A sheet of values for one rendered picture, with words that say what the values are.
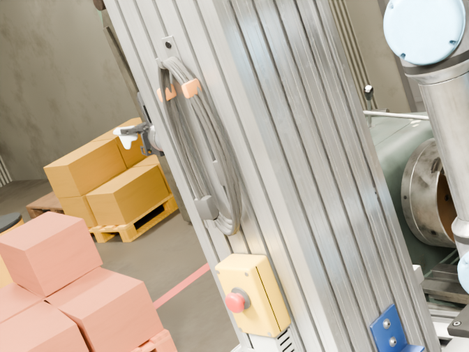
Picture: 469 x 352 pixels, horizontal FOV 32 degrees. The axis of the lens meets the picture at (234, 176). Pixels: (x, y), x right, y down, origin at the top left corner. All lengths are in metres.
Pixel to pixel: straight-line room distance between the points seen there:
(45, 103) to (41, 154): 0.85
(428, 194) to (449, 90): 1.01
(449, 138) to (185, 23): 0.44
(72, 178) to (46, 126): 3.01
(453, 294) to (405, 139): 0.46
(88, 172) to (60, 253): 2.17
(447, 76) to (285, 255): 0.38
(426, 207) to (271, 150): 1.08
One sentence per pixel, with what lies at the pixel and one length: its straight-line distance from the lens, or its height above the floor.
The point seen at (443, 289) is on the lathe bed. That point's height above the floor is 0.85.
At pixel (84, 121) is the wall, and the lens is 9.04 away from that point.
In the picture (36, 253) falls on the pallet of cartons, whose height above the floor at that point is 0.70.
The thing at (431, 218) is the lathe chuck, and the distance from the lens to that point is 2.26.
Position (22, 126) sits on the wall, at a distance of 10.22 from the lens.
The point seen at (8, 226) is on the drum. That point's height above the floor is 0.62.
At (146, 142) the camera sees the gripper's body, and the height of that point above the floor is 1.55.
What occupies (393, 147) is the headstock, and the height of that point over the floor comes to 1.25.
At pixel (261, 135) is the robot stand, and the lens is 1.22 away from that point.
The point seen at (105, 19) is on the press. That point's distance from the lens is 6.11.
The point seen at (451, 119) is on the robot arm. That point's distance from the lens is 1.27.
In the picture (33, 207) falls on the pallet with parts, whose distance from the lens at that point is 8.52.
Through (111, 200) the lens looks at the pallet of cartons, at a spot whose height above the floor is 0.36.
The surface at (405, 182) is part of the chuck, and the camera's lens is 2.30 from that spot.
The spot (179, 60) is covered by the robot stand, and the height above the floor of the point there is 1.81.
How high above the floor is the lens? 1.96
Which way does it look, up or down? 16 degrees down
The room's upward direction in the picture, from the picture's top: 21 degrees counter-clockwise
